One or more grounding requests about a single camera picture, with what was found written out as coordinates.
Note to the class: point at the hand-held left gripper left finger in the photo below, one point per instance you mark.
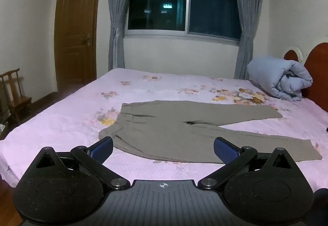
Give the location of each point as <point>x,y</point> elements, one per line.
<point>103,150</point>

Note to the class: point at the wooden chair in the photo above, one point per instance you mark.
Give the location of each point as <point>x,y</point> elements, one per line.
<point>18,100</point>

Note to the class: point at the light blue folded duvet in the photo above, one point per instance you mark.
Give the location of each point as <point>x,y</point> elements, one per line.
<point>279,77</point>

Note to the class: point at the red-brown wooden headboard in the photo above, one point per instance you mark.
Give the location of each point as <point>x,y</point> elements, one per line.
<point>319,67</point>

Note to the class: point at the grey curtain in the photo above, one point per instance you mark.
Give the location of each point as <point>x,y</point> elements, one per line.
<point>247,10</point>
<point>116,10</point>

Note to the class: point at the sliding glass window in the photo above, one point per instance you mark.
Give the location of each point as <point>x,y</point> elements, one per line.
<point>205,5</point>

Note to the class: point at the grey pants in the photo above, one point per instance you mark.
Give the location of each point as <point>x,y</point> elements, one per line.
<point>166,133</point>

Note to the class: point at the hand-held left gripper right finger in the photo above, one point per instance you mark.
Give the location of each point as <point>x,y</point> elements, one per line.
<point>225,150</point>

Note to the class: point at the bed with pink floral sheet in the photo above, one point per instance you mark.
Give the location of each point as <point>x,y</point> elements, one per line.
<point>64,118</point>

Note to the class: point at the brown wooden door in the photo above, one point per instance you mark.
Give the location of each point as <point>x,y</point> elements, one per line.
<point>76,23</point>

